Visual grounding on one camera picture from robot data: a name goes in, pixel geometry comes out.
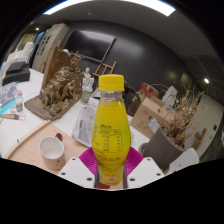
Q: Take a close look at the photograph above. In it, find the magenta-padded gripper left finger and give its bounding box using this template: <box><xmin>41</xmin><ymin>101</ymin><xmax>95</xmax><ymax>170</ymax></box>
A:
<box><xmin>57</xmin><ymin>146</ymin><xmax>100</xmax><ymax>190</ymax></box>

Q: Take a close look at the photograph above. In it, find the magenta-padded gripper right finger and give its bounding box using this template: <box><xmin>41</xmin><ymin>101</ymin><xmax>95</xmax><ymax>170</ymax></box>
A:
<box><xmin>124</xmin><ymin>146</ymin><xmax>167</xmax><ymax>190</ymax></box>

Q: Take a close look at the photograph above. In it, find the yellow drink bottle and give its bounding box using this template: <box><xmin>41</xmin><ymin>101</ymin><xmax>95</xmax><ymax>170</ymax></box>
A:
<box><xmin>91</xmin><ymin>74</ymin><xmax>132</xmax><ymax>190</ymax></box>

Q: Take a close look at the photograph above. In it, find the beige paper cup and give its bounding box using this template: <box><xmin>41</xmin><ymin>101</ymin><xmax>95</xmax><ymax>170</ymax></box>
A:
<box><xmin>39</xmin><ymin>135</ymin><xmax>66</xmax><ymax>171</ymax></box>

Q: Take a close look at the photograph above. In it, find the dried plant in grey pot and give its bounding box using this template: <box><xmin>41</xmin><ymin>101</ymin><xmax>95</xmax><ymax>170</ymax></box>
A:
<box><xmin>143</xmin><ymin>84</ymin><xmax>204</xmax><ymax>171</ymax></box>

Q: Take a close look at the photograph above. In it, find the white chair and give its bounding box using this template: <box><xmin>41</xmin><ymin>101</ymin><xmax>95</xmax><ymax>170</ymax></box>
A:
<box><xmin>169</xmin><ymin>147</ymin><xmax>200</xmax><ymax>174</ymax></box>

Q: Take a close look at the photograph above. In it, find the clear bag of papers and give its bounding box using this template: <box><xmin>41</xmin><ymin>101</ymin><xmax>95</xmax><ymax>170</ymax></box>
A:
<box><xmin>71</xmin><ymin>99</ymin><xmax>99</xmax><ymax>148</ymax></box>

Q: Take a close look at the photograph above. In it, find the light wooden tray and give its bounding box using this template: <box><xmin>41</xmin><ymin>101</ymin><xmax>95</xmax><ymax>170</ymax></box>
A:
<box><xmin>3</xmin><ymin>119</ymin><xmax>89</xmax><ymax>176</ymax></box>

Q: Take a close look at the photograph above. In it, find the brown cardboard box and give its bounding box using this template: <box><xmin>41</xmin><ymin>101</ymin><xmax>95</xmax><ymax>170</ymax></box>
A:
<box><xmin>129</xmin><ymin>95</ymin><xmax>176</xmax><ymax>139</ymax></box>

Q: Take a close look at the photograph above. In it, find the wooden figure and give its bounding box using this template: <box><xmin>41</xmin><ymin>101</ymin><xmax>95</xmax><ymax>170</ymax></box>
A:
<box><xmin>191</xmin><ymin>128</ymin><xmax>208</xmax><ymax>151</ymax></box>

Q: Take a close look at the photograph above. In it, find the green-labelled white bottle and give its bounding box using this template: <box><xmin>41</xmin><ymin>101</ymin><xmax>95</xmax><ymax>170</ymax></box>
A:
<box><xmin>80</xmin><ymin>88</ymin><xmax>92</xmax><ymax>104</ymax></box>

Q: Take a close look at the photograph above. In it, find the red box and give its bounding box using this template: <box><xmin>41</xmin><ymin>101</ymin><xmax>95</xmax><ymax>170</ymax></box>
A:
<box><xmin>137</xmin><ymin>82</ymin><xmax>160</xmax><ymax>99</ymax></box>

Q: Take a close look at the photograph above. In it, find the golden figure sculpture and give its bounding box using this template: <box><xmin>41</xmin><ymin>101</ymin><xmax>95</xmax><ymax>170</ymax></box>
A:
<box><xmin>24</xmin><ymin>44</ymin><xmax>84</xmax><ymax>121</ymax></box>

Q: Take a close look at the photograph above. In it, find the white figurine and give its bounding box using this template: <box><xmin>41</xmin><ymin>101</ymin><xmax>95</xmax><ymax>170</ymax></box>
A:
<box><xmin>82</xmin><ymin>67</ymin><xmax>95</xmax><ymax>94</ymax></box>

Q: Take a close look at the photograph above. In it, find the colourful booklet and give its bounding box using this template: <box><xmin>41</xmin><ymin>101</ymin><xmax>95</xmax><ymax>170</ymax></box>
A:
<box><xmin>0</xmin><ymin>82</ymin><xmax>24</xmax><ymax>108</ymax></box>

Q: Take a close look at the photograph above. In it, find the wooden easel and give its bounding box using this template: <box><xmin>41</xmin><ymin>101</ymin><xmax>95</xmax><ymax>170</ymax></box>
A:
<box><xmin>91</xmin><ymin>60</ymin><xmax>118</xmax><ymax>79</ymax></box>

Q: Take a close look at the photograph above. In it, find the black box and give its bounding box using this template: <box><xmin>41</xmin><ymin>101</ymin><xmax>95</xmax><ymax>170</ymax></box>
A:
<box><xmin>1</xmin><ymin>61</ymin><xmax>32</xmax><ymax>87</ymax></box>

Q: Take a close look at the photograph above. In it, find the white cabinet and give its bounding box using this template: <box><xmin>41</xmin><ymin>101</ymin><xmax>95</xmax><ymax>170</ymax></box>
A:
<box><xmin>31</xmin><ymin>23</ymin><xmax>71</xmax><ymax>73</ymax></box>

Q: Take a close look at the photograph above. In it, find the long ceiling light strip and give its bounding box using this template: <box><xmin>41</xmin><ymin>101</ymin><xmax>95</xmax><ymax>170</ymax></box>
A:
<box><xmin>43</xmin><ymin>0</ymin><xmax>177</xmax><ymax>18</ymax></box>

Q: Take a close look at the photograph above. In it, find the black wall screen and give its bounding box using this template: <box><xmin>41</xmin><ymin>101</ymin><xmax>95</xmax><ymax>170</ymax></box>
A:
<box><xmin>63</xmin><ymin>29</ymin><xmax>117</xmax><ymax>64</ymax></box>

